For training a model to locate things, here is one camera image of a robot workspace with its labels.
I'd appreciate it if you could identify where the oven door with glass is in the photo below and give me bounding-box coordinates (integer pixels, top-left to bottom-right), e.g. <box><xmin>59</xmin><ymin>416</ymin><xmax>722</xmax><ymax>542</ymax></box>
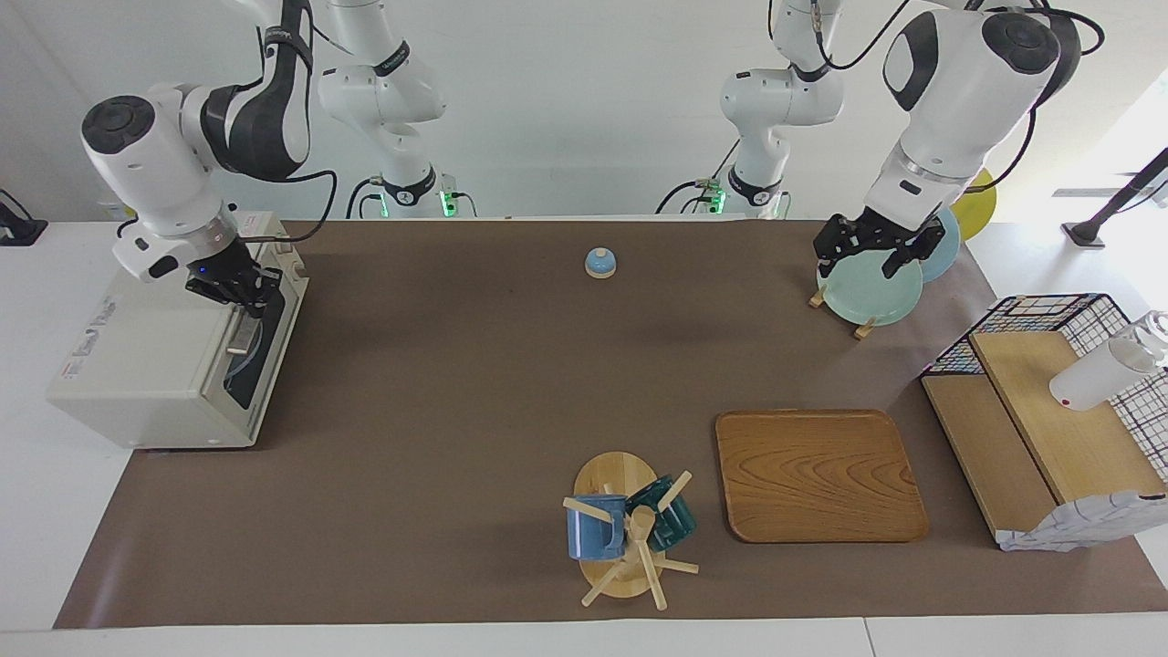
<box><xmin>222</xmin><ymin>265</ymin><xmax>309</xmax><ymax>448</ymax></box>

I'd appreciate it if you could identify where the white toaster oven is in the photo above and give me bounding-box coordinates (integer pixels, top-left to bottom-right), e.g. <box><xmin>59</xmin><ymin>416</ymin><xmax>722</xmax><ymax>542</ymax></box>
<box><xmin>46</xmin><ymin>212</ymin><xmax>302</xmax><ymax>450</ymax></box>

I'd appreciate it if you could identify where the mint green plate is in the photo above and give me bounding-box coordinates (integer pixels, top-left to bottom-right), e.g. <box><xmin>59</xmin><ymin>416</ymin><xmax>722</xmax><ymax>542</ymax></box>
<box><xmin>817</xmin><ymin>248</ymin><xmax>924</xmax><ymax>327</ymax></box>

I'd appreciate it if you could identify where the light blue plate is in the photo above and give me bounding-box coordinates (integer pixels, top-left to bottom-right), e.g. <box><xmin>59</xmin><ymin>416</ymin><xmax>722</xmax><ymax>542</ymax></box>
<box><xmin>915</xmin><ymin>205</ymin><xmax>961</xmax><ymax>284</ymax></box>

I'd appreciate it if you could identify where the wooden plate rack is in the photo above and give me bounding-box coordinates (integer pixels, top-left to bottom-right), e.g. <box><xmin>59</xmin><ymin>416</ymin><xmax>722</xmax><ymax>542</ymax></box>
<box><xmin>808</xmin><ymin>285</ymin><xmax>877</xmax><ymax>340</ymax></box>

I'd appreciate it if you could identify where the yellow plate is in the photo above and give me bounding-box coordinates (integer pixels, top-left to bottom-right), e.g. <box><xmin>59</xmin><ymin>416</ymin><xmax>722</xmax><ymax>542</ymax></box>
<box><xmin>949</xmin><ymin>169</ymin><xmax>997</xmax><ymax>241</ymax></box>

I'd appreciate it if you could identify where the wooden tray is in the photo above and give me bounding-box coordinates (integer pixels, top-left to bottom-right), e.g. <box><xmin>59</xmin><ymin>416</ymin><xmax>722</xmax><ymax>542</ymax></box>
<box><xmin>714</xmin><ymin>409</ymin><xmax>930</xmax><ymax>545</ymax></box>

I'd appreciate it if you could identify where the black stand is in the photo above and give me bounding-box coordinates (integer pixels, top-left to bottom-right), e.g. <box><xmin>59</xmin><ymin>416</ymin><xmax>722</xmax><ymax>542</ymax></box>
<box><xmin>1061</xmin><ymin>146</ymin><xmax>1168</xmax><ymax>249</ymax></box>

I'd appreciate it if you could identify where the brown table mat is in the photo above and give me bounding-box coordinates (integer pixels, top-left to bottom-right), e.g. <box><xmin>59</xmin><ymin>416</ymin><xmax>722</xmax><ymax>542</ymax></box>
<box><xmin>53</xmin><ymin>219</ymin><xmax>1168</xmax><ymax>631</ymax></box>

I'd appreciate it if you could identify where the white cup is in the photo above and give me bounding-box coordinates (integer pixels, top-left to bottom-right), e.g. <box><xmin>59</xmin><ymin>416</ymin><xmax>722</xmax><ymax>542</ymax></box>
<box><xmin>1049</xmin><ymin>310</ymin><xmax>1168</xmax><ymax>412</ymax></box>

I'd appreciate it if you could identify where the wooden step shelf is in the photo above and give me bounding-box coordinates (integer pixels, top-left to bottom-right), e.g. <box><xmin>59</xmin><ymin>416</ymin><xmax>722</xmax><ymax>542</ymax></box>
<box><xmin>920</xmin><ymin>330</ymin><xmax>1168</xmax><ymax>548</ymax></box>

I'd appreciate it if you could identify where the wooden mug tree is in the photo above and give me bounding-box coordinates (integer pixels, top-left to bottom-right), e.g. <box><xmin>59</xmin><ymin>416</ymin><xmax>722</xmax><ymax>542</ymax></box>
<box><xmin>562</xmin><ymin>451</ymin><xmax>700</xmax><ymax>610</ymax></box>

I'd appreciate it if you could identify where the teal mug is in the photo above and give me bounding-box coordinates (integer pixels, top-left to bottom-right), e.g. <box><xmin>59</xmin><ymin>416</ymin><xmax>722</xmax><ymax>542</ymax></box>
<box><xmin>625</xmin><ymin>474</ymin><xmax>698</xmax><ymax>552</ymax></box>

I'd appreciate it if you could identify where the white patterned cloth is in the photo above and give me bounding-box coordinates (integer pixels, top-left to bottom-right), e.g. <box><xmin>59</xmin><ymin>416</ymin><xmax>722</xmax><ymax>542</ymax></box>
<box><xmin>996</xmin><ymin>490</ymin><xmax>1168</xmax><ymax>552</ymax></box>

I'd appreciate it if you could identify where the blue mug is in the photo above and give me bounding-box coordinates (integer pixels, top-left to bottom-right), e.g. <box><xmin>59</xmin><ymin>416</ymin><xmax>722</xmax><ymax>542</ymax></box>
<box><xmin>566</xmin><ymin>495</ymin><xmax>631</xmax><ymax>561</ymax></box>

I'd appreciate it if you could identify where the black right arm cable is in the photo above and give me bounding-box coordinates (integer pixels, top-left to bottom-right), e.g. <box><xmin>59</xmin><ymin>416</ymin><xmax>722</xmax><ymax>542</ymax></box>
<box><xmin>235</xmin><ymin>169</ymin><xmax>339</xmax><ymax>245</ymax></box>

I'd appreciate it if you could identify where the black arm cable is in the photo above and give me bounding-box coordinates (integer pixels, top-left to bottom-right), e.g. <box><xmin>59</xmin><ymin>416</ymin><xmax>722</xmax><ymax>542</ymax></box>
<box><xmin>235</xmin><ymin>169</ymin><xmax>339</xmax><ymax>245</ymax></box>
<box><xmin>817</xmin><ymin>0</ymin><xmax>1107</xmax><ymax>194</ymax></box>

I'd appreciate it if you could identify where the black base cable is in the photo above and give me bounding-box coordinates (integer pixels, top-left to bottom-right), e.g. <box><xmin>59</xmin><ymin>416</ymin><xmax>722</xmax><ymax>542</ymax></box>
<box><xmin>655</xmin><ymin>178</ymin><xmax>711</xmax><ymax>216</ymax></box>
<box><xmin>346</xmin><ymin>176</ymin><xmax>386</xmax><ymax>220</ymax></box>

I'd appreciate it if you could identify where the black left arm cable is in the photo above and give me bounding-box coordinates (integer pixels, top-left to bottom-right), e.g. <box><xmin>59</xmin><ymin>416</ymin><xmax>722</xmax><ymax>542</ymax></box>
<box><xmin>817</xmin><ymin>0</ymin><xmax>1107</xmax><ymax>194</ymax></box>

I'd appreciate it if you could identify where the black wire basket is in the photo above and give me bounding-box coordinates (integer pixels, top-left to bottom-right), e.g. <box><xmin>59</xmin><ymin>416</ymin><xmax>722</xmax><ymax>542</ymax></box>
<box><xmin>920</xmin><ymin>293</ymin><xmax>1168</xmax><ymax>485</ymax></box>

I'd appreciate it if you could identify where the black clamp mount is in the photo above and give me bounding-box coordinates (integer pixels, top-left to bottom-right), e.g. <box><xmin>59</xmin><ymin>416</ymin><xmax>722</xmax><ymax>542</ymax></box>
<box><xmin>0</xmin><ymin>189</ymin><xmax>48</xmax><ymax>247</ymax></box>

